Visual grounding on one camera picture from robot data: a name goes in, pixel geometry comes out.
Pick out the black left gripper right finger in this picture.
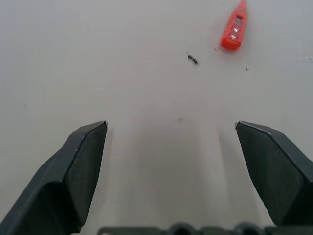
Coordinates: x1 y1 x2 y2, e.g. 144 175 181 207
234 120 313 228

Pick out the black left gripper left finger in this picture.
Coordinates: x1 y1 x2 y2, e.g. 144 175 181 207
0 120 109 235

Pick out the orange voltage tester pen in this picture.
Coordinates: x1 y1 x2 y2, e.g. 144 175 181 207
220 0 248 51

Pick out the small dark debris piece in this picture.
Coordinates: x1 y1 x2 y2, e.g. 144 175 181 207
187 52 199 65

